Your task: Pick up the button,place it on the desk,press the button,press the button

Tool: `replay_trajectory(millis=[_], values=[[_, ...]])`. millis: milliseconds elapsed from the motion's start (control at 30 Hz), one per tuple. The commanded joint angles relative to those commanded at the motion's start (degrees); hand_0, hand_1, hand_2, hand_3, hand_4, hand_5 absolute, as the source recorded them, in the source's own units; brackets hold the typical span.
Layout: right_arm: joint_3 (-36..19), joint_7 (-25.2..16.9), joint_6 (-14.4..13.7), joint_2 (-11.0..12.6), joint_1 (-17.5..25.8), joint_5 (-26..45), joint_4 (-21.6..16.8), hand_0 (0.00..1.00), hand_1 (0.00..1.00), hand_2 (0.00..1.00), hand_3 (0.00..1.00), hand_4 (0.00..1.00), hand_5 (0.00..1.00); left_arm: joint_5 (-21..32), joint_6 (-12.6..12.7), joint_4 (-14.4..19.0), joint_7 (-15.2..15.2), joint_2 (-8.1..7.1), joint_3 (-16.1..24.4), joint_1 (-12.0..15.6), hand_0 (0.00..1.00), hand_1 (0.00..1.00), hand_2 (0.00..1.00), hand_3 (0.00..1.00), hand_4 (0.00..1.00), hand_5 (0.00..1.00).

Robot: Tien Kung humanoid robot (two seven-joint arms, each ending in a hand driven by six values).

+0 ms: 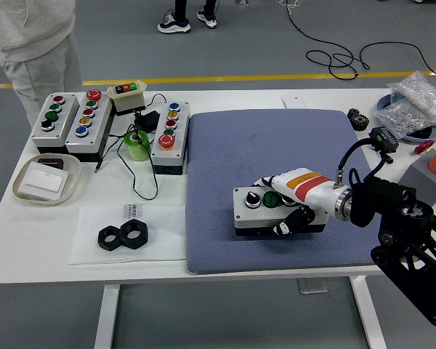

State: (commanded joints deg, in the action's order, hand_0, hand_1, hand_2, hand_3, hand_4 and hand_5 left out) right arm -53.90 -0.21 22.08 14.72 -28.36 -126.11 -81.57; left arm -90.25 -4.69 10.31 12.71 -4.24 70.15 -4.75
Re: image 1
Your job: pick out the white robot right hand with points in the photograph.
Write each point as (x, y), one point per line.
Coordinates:
(309, 189)

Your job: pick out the grey four-button control box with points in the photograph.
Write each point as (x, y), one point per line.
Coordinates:
(67, 109)
(241, 214)

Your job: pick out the grey five-button control box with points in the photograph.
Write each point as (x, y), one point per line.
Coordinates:
(160, 157)
(99, 123)

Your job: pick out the blue-grey padded mat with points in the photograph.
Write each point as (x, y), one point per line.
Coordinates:
(240, 145)

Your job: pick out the black gear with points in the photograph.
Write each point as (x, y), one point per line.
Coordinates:
(359, 121)

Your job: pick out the black module with green terminals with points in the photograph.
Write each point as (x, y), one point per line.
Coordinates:
(387, 136)

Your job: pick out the grey block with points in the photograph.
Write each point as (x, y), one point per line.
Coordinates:
(421, 175)

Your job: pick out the clear bag of metal washers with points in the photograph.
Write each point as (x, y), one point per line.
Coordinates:
(399, 118)

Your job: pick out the small red part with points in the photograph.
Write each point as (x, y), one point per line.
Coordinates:
(423, 147)

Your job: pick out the white table leg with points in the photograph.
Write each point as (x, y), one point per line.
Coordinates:
(367, 316)
(107, 316)

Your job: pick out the clear bag of white parts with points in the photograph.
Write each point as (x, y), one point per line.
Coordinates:
(418, 91)

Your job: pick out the black hex nut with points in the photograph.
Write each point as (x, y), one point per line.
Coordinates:
(143, 240)
(101, 241)

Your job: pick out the green film roll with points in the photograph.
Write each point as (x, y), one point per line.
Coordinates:
(140, 151)

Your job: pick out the black power adapter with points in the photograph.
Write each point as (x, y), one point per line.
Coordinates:
(149, 120)

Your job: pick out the grey stand foot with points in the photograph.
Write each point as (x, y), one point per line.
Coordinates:
(242, 2)

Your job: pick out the background person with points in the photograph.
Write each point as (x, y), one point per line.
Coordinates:
(174, 26)

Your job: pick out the white shallow tray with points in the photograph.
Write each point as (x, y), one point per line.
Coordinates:
(71, 189)

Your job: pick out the dark red small box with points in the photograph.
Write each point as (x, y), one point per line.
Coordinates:
(52, 162)

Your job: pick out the grey under-table bracket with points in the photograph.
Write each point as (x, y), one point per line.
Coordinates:
(312, 286)

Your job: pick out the cream switch box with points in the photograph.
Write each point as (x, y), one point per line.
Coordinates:
(129, 102)

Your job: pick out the white wall switch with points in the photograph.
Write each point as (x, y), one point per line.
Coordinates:
(43, 180)

